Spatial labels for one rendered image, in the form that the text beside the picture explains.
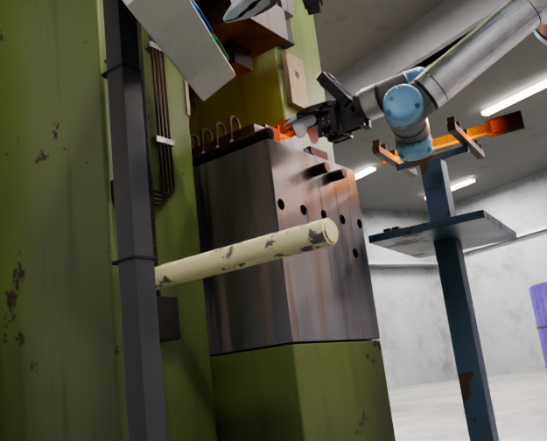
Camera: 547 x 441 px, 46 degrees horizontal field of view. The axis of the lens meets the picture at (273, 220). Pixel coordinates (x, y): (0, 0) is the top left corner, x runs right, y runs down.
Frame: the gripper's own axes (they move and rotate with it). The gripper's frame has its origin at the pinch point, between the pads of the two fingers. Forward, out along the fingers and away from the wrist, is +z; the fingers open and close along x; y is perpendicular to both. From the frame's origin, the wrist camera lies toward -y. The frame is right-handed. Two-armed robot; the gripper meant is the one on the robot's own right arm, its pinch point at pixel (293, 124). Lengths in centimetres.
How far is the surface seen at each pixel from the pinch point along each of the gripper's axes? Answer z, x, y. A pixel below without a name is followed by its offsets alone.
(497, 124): -35, 47, 0
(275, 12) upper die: 2.7, 2.7, -33.6
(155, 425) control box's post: -7, -58, 64
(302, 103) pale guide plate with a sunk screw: 14.7, 29.7, -19.8
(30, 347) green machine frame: 44, -45, 47
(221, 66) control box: -13.8, -42.5, 4.8
